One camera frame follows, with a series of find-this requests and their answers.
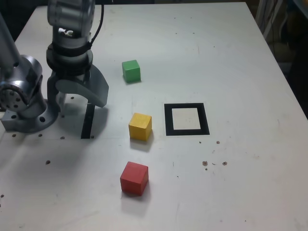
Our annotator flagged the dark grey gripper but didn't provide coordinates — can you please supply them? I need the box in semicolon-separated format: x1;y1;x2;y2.
46;64;109;114

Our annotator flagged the green cube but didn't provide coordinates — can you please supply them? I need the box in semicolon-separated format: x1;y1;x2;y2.
121;59;141;84

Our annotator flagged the yellow cube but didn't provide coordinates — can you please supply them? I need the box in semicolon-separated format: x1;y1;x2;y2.
128;112;153;141

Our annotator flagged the red cube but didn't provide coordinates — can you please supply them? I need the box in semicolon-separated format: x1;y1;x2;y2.
120;161;149;196

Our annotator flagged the black tape square outline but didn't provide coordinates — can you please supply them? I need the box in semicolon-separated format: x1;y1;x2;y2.
164;103;210;137

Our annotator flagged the black tape strip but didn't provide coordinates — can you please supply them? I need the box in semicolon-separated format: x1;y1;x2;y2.
80;102;96;140

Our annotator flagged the white metal rack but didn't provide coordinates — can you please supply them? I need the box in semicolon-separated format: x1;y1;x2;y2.
255;0;289;41

